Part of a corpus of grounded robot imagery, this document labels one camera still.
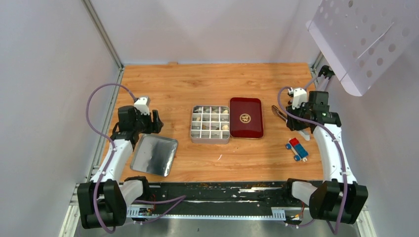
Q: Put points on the red rectangular tray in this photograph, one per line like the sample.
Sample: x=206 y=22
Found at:
x=246 y=118

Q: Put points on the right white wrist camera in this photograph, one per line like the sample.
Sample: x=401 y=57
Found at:
x=299 y=96

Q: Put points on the silver compartment tin box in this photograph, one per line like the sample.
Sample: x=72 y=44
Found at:
x=206 y=124

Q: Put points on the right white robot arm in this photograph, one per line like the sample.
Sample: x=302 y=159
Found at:
x=339 y=198

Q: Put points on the silver tin lid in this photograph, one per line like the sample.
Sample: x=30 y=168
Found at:
x=154 y=155

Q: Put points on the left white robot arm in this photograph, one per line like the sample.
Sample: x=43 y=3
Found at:
x=102 y=201

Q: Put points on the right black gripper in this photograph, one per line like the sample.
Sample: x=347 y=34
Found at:
x=292 y=125

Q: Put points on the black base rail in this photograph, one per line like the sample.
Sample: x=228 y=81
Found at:
x=225 y=199

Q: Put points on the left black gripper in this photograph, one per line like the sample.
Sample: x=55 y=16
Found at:
x=155 y=127

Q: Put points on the white perforated metal panel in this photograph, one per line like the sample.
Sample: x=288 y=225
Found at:
x=361 y=39

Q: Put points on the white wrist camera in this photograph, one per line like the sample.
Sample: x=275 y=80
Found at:
x=299 y=96
x=142 y=105

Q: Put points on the metal tongs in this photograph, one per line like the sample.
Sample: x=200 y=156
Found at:
x=278 y=113

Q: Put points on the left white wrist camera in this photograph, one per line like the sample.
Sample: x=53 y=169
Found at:
x=142 y=105

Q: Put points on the small tripod stand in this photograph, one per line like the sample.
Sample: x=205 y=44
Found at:
x=322 y=78

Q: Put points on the red blue toy car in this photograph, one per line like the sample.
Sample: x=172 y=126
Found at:
x=300 y=153

